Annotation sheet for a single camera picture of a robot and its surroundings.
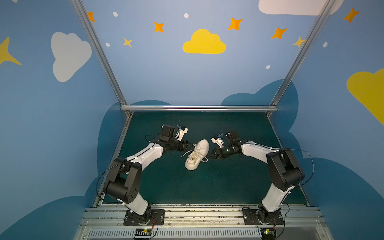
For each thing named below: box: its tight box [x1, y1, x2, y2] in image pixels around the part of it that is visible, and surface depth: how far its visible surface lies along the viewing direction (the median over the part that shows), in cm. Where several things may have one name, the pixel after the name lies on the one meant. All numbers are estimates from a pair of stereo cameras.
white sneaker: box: [185, 139, 209, 171], surface depth 93 cm
